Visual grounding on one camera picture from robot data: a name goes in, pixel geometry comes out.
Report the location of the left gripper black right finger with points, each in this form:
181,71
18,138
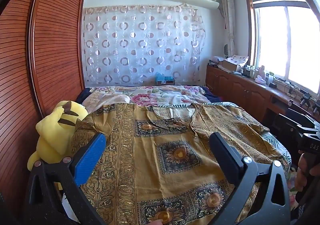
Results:
271,204

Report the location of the floral pink quilt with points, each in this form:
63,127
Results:
145,96

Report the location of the cardboard box on cabinet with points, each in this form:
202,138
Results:
235,63

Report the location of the wooden louvered wardrobe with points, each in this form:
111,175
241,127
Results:
40,66

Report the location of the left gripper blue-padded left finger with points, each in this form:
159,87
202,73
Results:
44,205

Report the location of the person's right hand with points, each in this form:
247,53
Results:
303,171

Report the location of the blue toy at bed head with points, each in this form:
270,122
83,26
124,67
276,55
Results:
161,79

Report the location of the wooden side cabinet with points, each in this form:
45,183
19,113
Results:
261,102

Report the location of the yellow Pikachu plush toy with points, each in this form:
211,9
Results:
56,131

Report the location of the window with wooden frame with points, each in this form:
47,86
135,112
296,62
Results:
284,38

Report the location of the white circle-pattern sheer curtain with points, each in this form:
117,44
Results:
131,45

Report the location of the navy blue blanket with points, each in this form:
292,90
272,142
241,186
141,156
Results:
83,95

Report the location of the mustard paisley print garment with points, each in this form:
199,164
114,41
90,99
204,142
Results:
157,164

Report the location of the bundled white window curtain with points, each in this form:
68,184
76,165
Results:
229,16

